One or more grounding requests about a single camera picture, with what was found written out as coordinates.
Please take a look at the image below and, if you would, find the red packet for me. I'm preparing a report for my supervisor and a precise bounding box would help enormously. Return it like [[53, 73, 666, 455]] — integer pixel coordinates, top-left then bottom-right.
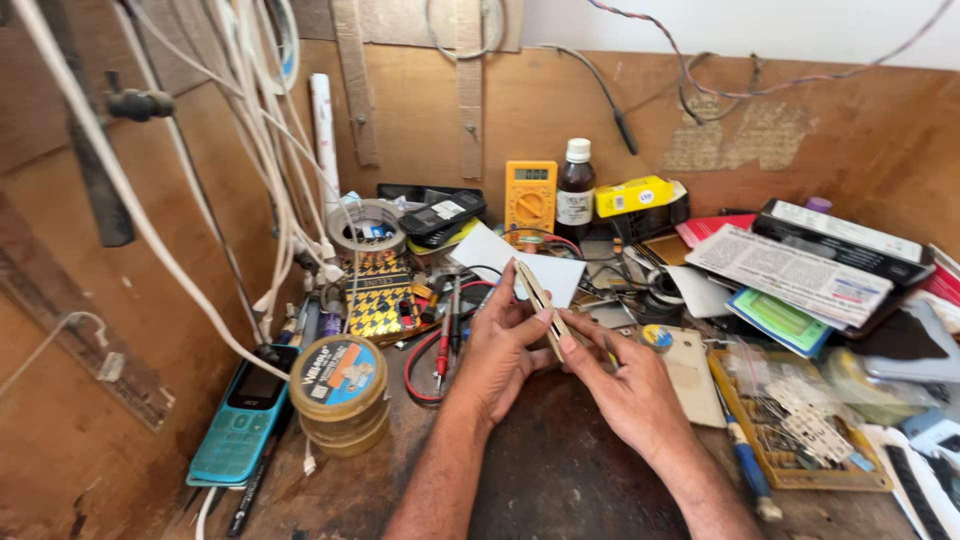
[[917, 244, 960, 310]]

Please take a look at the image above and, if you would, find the black multimeter probe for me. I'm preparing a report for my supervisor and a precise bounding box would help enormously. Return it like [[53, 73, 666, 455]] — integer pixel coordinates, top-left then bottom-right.
[[449, 276, 463, 355]]

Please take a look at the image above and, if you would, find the gold round tin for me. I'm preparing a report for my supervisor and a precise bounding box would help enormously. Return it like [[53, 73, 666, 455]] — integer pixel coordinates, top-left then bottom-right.
[[300, 405, 392, 459]]

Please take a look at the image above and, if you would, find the white paper sheet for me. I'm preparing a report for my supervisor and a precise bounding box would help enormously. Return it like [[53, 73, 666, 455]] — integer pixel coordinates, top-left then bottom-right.
[[663, 264, 734, 321]]

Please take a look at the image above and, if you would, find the red multimeter probe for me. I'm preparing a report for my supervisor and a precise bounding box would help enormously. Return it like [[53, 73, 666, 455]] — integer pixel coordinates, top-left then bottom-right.
[[434, 300, 453, 393]]

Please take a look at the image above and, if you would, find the bundle of white cables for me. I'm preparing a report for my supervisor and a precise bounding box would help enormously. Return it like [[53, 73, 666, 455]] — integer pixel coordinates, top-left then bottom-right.
[[11, 0, 348, 380]]

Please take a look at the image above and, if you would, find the black plastic basket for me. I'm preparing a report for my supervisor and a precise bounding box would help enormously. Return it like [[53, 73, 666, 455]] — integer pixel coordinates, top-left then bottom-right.
[[609, 193, 692, 244]]

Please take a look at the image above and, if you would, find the thin white wall wire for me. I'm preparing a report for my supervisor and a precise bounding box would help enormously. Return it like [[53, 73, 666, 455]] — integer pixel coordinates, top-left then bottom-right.
[[0, 310, 111, 400]]

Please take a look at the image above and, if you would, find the clear tape roll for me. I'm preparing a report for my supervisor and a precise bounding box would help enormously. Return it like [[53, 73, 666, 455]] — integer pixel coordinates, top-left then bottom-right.
[[327, 198, 409, 264]]

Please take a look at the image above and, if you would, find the clear bag of keypads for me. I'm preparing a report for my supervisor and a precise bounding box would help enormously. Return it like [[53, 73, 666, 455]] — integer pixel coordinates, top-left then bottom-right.
[[729, 336, 877, 468]]

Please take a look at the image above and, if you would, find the teal keypad phone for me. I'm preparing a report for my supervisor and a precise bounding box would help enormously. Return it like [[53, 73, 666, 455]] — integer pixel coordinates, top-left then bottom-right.
[[186, 343, 301, 489]]

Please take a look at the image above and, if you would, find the grey device housing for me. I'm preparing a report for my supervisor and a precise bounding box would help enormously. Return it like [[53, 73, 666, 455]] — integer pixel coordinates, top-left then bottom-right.
[[861, 298, 960, 385]]

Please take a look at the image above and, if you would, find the person's left hand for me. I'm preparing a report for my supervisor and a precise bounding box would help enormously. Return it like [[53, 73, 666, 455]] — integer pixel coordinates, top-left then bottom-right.
[[448, 261, 560, 431]]

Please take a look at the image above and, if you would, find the thin gold phone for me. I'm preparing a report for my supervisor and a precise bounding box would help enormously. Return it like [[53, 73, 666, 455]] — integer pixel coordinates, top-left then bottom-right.
[[512, 258, 576, 365]]

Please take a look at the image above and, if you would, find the printed paper leaflet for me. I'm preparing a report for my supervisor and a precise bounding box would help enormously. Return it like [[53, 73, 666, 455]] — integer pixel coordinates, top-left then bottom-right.
[[684, 223, 896, 330]]

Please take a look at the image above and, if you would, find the black cable with probe tip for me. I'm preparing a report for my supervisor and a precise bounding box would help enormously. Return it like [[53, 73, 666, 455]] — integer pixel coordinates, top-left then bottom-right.
[[535, 42, 641, 157]]

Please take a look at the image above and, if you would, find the black pen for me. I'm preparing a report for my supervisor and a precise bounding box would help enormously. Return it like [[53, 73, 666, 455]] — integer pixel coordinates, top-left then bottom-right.
[[226, 408, 295, 538]]

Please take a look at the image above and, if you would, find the grey wire loop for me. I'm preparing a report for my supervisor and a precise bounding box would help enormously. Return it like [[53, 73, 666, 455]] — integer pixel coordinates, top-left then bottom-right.
[[424, 0, 506, 62]]

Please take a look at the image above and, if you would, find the black wall knob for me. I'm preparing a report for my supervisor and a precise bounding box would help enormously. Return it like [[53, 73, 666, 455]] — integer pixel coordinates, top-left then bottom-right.
[[104, 71, 176, 123]]

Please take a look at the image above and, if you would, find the white plastic pipe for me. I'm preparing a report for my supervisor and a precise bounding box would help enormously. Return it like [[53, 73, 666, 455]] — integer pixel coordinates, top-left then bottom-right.
[[309, 72, 343, 220]]

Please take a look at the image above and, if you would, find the yellow parts tray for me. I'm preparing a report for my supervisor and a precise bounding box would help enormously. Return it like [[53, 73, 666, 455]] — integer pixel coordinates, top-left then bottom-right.
[[708, 348, 894, 493]]

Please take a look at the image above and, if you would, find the yellow multimeter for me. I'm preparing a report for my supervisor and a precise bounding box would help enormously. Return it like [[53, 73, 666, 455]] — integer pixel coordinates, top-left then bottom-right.
[[504, 159, 560, 246]]

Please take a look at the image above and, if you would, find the person's right hand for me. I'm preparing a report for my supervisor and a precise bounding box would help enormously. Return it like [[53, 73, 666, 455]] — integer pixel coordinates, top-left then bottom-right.
[[558, 309, 704, 461]]

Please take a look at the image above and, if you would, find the brown bottle white cap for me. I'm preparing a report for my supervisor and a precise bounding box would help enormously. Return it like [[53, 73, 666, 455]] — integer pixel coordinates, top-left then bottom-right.
[[555, 138, 598, 243]]

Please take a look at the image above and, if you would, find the small solder wire spool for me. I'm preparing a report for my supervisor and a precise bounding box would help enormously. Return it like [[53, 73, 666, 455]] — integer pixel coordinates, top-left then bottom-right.
[[640, 323, 675, 353]]

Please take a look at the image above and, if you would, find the red probe cable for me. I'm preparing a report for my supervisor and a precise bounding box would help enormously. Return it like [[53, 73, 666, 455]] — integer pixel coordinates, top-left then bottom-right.
[[403, 280, 498, 407]]

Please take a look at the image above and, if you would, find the dark hanging strap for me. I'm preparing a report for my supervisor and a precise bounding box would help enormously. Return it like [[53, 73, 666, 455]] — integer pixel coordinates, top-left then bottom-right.
[[36, 0, 137, 249]]

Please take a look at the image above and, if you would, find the blue handled screwdriver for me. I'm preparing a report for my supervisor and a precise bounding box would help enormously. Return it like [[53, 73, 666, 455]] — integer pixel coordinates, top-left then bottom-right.
[[708, 358, 784, 523]]

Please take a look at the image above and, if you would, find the beige phone back cover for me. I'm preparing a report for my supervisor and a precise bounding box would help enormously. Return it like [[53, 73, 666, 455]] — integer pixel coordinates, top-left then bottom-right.
[[646, 325, 728, 429]]

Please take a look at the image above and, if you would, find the black box white label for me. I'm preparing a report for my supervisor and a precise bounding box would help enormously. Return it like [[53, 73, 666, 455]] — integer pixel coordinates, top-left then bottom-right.
[[751, 198, 937, 288]]

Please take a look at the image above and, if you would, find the yellow black patterned box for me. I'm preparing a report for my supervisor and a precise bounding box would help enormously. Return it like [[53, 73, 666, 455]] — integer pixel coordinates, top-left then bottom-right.
[[344, 253, 426, 344]]

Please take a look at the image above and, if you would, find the yellow cardboard box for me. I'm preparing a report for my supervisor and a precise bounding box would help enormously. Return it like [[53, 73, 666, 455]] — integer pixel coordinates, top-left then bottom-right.
[[594, 175, 677, 219]]

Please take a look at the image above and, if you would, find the twisted red blue wire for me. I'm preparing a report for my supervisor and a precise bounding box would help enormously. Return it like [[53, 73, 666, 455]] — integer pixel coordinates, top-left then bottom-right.
[[587, 0, 955, 100]]

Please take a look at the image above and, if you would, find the green printed packet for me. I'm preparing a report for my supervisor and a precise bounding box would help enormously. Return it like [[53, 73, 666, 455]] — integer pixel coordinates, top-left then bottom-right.
[[725, 288, 834, 360]]

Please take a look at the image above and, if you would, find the black looped cable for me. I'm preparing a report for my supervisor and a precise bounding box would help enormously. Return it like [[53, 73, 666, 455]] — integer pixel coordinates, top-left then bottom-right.
[[678, 51, 764, 126]]

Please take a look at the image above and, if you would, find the white card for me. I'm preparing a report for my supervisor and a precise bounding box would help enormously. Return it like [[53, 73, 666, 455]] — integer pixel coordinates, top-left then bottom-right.
[[450, 222, 588, 309]]

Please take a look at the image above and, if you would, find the black round coil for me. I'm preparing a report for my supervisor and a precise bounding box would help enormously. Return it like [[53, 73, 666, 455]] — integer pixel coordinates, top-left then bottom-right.
[[639, 268, 685, 318]]

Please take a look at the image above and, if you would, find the gold solder paste tin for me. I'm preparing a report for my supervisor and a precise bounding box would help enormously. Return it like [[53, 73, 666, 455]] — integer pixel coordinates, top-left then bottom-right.
[[288, 333, 390, 423]]

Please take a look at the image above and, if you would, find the red booklet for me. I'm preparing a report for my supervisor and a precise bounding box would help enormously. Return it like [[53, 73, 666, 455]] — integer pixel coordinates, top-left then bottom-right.
[[674, 213, 759, 249]]

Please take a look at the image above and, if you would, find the white phone black keypad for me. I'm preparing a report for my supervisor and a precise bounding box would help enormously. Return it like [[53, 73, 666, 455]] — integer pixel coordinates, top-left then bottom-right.
[[861, 423, 960, 540]]

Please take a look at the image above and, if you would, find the wooden strip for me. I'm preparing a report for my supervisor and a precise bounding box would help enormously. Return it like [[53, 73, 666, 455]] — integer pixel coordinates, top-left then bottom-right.
[[453, 0, 486, 181], [330, 0, 381, 168]]

